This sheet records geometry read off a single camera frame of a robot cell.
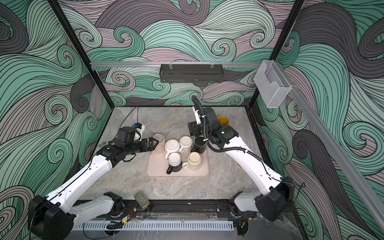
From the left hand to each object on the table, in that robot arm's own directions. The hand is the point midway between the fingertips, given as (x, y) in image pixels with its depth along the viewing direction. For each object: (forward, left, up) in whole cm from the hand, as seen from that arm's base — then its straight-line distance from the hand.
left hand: (152, 141), depth 79 cm
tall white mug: (+5, -18, -10) cm, 21 cm away
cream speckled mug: (-7, -23, -8) cm, 25 cm away
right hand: (+5, -23, +11) cm, 26 cm away
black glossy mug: (+3, -27, -8) cm, 28 cm away
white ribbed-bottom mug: (+2, -9, -9) cm, 13 cm away
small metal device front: (-27, +2, -14) cm, 31 cm away
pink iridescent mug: (+3, -3, -11) cm, 11 cm away
